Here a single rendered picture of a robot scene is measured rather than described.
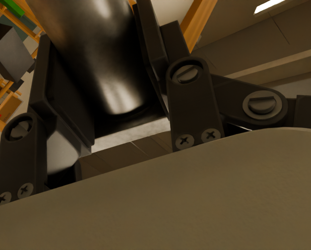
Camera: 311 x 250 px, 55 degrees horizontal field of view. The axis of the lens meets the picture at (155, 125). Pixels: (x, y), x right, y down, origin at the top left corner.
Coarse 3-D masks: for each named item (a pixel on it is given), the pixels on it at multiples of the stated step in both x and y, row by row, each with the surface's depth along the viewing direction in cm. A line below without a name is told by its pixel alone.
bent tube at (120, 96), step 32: (32, 0) 9; (64, 0) 8; (96, 0) 9; (64, 32) 9; (96, 32) 9; (128, 32) 10; (96, 64) 10; (128, 64) 10; (96, 96) 11; (128, 96) 11; (96, 128) 12; (128, 128) 12; (160, 128) 12
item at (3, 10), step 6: (0, 6) 457; (6, 12) 461; (12, 18) 466; (30, 18) 443; (18, 24) 470; (36, 24) 450; (24, 30) 477; (30, 30) 480; (42, 30) 457; (30, 36) 484; (36, 36) 478
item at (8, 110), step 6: (0, 90) 965; (6, 96) 974; (12, 96) 985; (0, 102) 961; (12, 102) 983; (18, 102) 995; (6, 108) 970; (12, 108) 981; (0, 114) 957; (6, 114) 968; (12, 114) 979; (6, 120) 966
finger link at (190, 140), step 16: (176, 64) 9; (192, 64) 9; (176, 80) 8; (192, 80) 8; (208, 80) 8; (176, 96) 8; (192, 96) 8; (208, 96) 7; (176, 112) 7; (192, 112) 7; (208, 112) 7; (176, 128) 7; (192, 128) 7; (208, 128) 7; (176, 144) 7; (192, 144) 7
